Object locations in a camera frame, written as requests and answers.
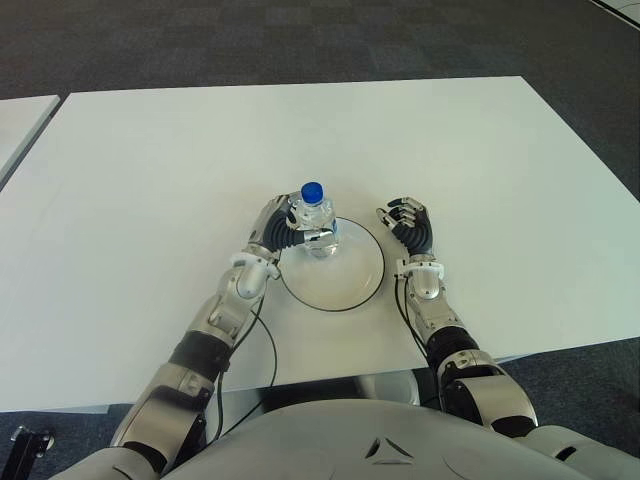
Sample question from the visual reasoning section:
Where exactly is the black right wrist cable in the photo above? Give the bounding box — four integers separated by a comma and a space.
394, 274, 446, 401

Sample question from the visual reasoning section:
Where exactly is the clear water bottle blue cap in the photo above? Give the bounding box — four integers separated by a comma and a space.
289, 180, 343, 259

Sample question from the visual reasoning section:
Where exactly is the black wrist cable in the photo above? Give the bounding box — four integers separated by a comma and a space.
394, 274, 446, 401
214, 299, 277, 441

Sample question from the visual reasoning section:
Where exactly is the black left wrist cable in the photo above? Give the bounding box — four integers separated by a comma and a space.
214, 299, 277, 441

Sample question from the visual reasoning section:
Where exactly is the grey robot torso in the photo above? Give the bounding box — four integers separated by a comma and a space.
59, 397, 640, 480

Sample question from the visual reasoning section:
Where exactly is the white plate black rim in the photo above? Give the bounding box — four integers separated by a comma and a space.
277, 215, 386, 312

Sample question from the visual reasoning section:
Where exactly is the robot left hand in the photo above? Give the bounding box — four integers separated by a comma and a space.
247, 193, 336, 261

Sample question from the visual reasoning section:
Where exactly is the neighbouring white table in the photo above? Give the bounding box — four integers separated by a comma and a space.
0, 95, 62, 194

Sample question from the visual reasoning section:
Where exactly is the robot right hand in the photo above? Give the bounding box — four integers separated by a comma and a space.
374, 196, 435, 257

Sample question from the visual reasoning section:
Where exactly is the white robot waist part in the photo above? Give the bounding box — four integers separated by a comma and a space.
344, 372, 420, 407

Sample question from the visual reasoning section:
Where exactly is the black stand with caster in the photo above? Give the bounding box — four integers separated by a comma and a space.
9, 425, 56, 480

